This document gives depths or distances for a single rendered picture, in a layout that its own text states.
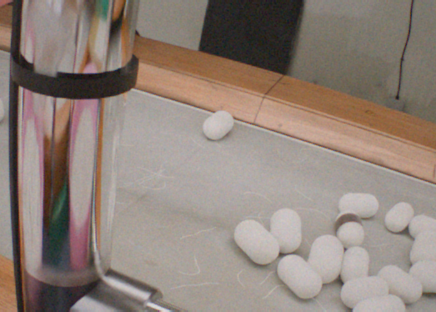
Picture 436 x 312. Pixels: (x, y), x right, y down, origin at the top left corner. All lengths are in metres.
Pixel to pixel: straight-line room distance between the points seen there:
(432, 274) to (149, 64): 0.36
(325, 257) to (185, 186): 0.13
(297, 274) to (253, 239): 0.04
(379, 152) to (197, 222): 0.22
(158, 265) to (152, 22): 2.39
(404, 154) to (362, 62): 1.92
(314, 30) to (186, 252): 2.14
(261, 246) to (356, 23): 2.12
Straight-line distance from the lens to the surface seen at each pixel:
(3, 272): 0.26
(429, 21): 2.38
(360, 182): 0.46
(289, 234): 0.32
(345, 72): 2.43
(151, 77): 0.54
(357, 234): 0.35
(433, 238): 0.37
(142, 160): 0.41
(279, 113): 0.51
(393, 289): 0.33
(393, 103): 2.41
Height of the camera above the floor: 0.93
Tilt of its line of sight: 27 degrees down
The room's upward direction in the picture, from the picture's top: 11 degrees clockwise
